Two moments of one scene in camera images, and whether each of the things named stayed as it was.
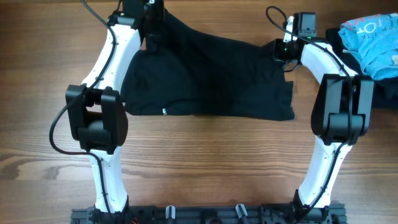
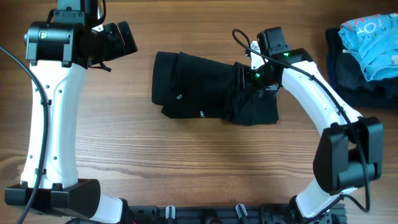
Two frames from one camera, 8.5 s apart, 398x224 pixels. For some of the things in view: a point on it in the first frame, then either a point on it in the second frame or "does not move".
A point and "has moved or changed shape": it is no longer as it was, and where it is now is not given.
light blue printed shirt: x=374 y=39 does not move
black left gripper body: x=156 y=12 -> x=111 y=45
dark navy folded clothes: x=385 y=89 does not move
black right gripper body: x=281 y=50 -> x=259 y=79
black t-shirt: x=191 y=71 has moved or changed shape
